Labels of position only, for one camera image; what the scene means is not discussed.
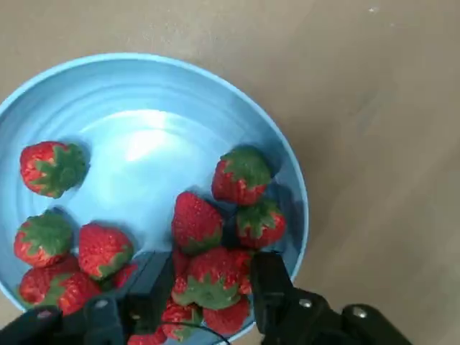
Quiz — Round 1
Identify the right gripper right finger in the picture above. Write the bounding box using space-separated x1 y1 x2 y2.
249 251 414 345

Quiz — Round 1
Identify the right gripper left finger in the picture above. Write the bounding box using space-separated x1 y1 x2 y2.
0 251 177 345

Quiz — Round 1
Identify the red strawberry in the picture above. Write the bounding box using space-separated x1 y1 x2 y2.
229 249 254 295
107 262 139 290
46 271 104 317
127 326 168 345
78 222 134 281
171 247 191 295
211 145 273 206
202 296 252 335
235 199 288 249
171 191 224 256
17 254 82 306
13 210 74 269
160 300 204 342
170 246 252 312
19 140 89 199

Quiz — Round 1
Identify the blue round plate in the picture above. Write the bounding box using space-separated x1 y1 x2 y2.
0 52 310 342

